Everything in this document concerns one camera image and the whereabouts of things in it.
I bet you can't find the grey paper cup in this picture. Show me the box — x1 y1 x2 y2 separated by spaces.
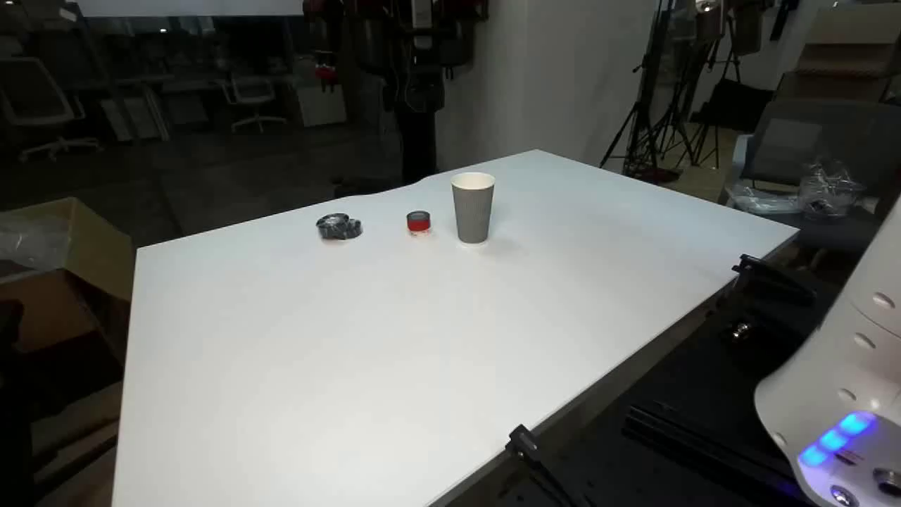
449 168 497 244

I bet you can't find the black tape roll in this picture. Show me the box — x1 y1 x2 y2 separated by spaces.
314 211 366 242

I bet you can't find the black table clamp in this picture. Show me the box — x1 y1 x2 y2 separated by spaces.
504 423 566 502
729 250 821 313

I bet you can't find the black tripod stand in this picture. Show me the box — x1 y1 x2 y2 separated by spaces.
600 0 703 182

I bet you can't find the white office chair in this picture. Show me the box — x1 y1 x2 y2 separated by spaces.
215 71 290 135
0 53 103 164

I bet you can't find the dark office chair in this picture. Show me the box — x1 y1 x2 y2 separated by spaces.
745 96 852 192

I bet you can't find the white board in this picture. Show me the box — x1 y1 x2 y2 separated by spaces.
73 0 308 19

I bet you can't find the cardboard box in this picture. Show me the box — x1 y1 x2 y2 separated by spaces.
0 195 137 358

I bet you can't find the black aluminium rail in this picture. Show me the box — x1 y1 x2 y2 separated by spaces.
621 401 781 482

